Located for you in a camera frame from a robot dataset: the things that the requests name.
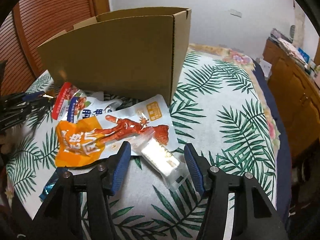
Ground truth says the white wall switch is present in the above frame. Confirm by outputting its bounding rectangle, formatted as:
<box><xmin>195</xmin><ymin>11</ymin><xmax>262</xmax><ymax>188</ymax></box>
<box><xmin>229</xmin><ymin>9</ymin><xmax>242</xmax><ymax>18</ymax></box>

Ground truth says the folded floral cloth stack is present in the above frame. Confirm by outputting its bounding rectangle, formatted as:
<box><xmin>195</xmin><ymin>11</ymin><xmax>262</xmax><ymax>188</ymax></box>
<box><xmin>277</xmin><ymin>38</ymin><xmax>308</xmax><ymax>66</ymax></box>

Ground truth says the red blue nut packet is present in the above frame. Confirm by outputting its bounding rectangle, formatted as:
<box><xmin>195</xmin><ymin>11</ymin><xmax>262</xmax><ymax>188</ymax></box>
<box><xmin>52</xmin><ymin>82</ymin><xmax>123</xmax><ymax>124</ymax></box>

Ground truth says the small blue candy wrapper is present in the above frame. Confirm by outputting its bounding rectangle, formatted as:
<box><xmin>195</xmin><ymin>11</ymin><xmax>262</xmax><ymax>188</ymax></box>
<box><xmin>39</xmin><ymin>168</ymin><xmax>61</xmax><ymax>202</ymax></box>

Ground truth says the blue tissue pack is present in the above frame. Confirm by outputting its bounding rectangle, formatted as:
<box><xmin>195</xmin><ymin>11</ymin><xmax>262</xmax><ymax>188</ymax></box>
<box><xmin>298</xmin><ymin>47</ymin><xmax>310</xmax><ymax>63</ymax></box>

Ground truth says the wooden louvered wardrobe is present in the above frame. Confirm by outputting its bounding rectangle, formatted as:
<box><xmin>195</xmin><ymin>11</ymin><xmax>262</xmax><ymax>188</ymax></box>
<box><xmin>1</xmin><ymin>0</ymin><xmax>110</xmax><ymax>95</ymax></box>

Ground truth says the brown cardboard box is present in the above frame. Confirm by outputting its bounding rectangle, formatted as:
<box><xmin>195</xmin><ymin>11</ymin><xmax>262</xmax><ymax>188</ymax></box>
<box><xmin>37</xmin><ymin>7</ymin><xmax>191</xmax><ymax>103</ymax></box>

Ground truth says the wooden sideboard cabinet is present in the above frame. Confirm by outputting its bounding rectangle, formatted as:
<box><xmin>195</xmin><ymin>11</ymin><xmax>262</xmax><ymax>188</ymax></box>
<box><xmin>263</xmin><ymin>38</ymin><xmax>319</xmax><ymax>160</ymax></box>

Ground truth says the white chicken feet packet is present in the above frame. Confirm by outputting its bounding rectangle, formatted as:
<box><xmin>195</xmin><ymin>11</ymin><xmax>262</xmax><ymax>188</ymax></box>
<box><xmin>95</xmin><ymin>95</ymin><xmax>178</xmax><ymax>152</ymax></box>

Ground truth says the orange chicken feet packet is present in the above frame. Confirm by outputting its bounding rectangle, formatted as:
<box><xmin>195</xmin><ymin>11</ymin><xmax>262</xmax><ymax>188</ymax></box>
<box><xmin>55</xmin><ymin>117</ymin><xmax>117</xmax><ymax>167</ymax></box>

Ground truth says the cream window curtain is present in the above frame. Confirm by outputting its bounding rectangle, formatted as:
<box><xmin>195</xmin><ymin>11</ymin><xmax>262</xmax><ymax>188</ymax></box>
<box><xmin>293</xmin><ymin>1</ymin><xmax>305</xmax><ymax>48</ymax></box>

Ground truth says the small white fan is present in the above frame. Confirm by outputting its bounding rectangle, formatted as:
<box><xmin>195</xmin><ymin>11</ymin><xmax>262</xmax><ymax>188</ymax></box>
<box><xmin>290</xmin><ymin>25</ymin><xmax>296</xmax><ymax>39</ymax></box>

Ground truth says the clear white nougat bar packet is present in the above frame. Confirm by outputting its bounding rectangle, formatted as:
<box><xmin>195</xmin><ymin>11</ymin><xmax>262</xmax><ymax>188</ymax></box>
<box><xmin>130</xmin><ymin>128</ymin><xmax>188</xmax><ymax>191</ymax></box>

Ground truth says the palm leaf patterned cloth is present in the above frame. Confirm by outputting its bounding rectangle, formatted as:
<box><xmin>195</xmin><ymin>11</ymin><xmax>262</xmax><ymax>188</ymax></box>
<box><xmin>4</xmin><ymin>52</ymin><xmax>278</xmax><ymax>240</ymax></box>

